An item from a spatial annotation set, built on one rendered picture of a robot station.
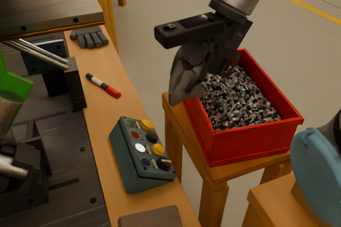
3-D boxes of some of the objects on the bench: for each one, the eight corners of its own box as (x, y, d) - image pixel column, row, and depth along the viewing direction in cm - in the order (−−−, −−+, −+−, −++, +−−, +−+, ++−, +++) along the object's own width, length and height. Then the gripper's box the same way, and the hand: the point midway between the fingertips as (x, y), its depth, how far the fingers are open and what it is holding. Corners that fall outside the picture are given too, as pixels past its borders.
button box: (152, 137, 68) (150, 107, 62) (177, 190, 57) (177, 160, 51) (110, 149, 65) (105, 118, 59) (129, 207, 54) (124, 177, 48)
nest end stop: (28, 172, 53) (41, 150, 53) (26, 194, 48) (39, 170, 48) (22, 170, 53) (34, 148, 52) (18, 192, 48) (32, 168, 47)
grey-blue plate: (75, 85, 77) (62, 37, 68) (76, 89, 75) (63, 41, 66) (36, 93, 74) (18, 44, 65) (37, 98, 73) (18, 49, 64)
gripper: (264, 26, 51) (205, 122, 59) (234, 8, 58) (184, 97, 66) (230, 10, 46) (171, 117, 54) (201, -7, 53) (152, 90, 61)
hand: (170, 99), depth 58 cm, fingers closed
